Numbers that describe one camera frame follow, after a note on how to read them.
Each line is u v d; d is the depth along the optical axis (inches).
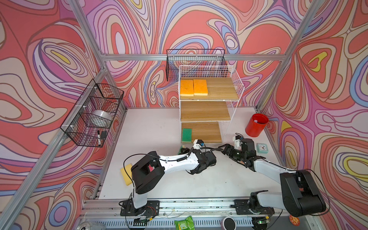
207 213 28.9
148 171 18.9
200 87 27.8
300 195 16.7
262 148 36.7
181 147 32.5
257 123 37.8
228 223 25.8
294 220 27.5
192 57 34.3
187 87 27.7
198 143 29.5
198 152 24.2
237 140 32.5
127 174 19.1
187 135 39.9
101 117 27.6
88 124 28.8
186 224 27.0
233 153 31.3
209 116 32.7
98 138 28.3
